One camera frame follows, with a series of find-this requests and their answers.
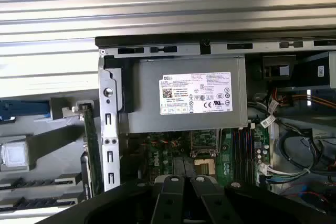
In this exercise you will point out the CPU socket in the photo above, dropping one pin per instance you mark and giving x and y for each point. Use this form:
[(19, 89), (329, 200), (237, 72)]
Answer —
[(203, 167)]

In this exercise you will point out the black PC case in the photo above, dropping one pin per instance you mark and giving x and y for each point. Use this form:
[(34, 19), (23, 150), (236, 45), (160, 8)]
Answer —
[(189, 49)]

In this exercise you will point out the metal socket cover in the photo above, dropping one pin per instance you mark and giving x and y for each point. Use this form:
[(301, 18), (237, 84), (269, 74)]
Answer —
[(204, 153)]

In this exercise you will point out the blue RAM stick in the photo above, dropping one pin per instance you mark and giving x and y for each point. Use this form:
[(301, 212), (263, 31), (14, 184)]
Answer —
[(34, 182), (34, 203)]

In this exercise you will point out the hard disk in blue carrier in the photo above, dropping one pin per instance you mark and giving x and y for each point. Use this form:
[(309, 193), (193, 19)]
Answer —
[(26, 110)]

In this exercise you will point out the grey power supply white label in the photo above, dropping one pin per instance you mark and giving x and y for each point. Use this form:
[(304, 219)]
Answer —
[(147, 90)]

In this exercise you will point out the green motherboard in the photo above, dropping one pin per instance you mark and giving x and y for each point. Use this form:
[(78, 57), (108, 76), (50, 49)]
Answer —
[(228, 153)]

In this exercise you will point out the black RAM slot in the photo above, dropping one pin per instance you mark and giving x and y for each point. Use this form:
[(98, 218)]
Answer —
[(235, 155), (245, 155), (240, 155), (250, 155)]

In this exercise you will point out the grey parts rack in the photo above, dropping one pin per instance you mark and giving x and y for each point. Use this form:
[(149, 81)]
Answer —
[(60, 108)]

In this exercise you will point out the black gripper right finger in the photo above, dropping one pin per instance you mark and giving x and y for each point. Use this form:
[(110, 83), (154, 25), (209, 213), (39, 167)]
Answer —
[(212, 203)]

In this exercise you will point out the graphics card with metal bracket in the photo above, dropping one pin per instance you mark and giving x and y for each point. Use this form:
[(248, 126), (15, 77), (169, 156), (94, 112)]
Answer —
[(92, 140)]

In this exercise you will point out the silver CPU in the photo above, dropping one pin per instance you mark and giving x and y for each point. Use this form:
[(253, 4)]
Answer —
[(14, 153)]

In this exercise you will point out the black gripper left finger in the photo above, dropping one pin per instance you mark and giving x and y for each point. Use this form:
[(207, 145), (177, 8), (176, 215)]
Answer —
[(168, 203)]

